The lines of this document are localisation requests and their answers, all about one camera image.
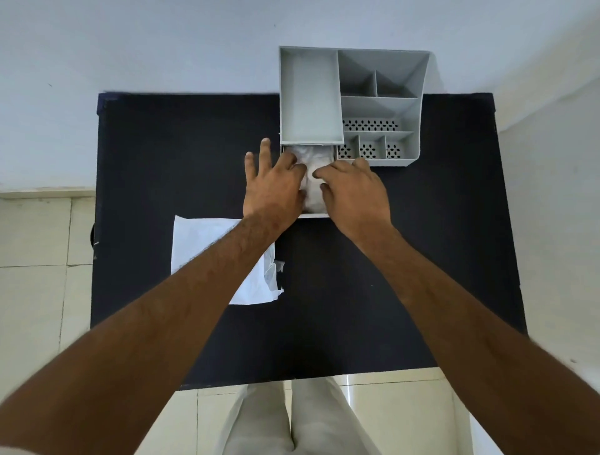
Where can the person's left hand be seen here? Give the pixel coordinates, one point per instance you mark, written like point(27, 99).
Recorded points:
point(273, 190)

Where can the person's right hand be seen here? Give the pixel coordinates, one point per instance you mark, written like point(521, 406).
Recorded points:
point(358, 201)

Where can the person's left little finger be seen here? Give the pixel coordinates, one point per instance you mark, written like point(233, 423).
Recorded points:
point(250, 166)

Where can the person's left middle finger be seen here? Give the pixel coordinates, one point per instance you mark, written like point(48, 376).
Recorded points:
point(287, 161)

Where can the person's right thumb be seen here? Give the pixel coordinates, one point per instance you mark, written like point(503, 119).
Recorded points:
point(326, 197)

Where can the white plastic bag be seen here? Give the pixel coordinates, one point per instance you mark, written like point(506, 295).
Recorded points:
point(313, 197)
point(197, 243)

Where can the person's left forearm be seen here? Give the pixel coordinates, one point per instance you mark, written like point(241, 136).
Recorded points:
point(140, 337)

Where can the person's right forearm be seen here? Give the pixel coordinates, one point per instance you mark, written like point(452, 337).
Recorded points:
point(468, 337)

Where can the grey organizer drawer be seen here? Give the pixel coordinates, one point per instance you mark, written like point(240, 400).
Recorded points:
point(313, 214)

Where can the flat white plastic bag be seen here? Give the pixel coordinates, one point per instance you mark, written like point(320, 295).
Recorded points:
point(197, 243)

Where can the grey plastic desk organizer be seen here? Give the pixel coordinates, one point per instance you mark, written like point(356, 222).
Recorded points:
point(356, 93)

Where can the beige trousers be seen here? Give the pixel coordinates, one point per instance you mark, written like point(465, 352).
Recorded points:
point(300, 417)

